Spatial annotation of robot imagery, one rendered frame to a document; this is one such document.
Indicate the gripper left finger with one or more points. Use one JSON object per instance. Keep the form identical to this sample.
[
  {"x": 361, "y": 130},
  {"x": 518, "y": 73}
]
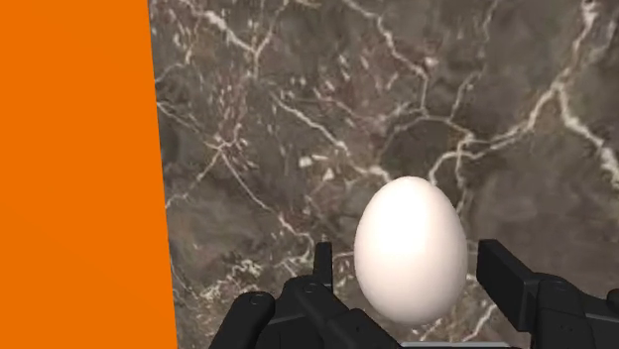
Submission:
[{"x": 309, "y": 309}]

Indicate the white egg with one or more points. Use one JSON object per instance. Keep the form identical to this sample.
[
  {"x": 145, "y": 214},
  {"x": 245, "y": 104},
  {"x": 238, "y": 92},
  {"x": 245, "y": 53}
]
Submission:
[{"x": 410, "y": 251}]

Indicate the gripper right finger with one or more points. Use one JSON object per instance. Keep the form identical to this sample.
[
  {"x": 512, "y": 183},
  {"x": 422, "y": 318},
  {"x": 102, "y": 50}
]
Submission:
[{"x": 546, "y": 304}]

